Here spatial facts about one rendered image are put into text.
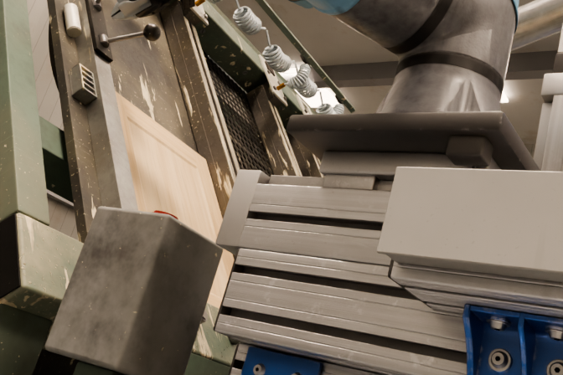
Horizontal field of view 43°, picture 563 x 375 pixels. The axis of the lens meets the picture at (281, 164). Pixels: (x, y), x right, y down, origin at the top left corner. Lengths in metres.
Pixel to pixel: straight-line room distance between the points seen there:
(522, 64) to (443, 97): 8.96
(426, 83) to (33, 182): 0.59
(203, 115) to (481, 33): 1.17
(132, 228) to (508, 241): 0.48
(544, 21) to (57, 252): 0.96
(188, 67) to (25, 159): 0.96
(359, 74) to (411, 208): 10.11
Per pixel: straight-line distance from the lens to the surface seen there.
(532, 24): 1.45
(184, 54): 2.01
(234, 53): 2.39
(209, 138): 1.79
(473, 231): 0.50
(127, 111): 1.53
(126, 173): 1.33
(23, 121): 1.13
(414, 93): 0.73
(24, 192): 1.04
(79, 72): 1.44
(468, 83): 0.74
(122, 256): 0.84
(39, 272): 0.98
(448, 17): 0.76
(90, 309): 0.85
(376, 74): 10.48
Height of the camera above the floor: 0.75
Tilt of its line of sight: 19 degrees up
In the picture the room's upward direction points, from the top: 17 degrees clockwise
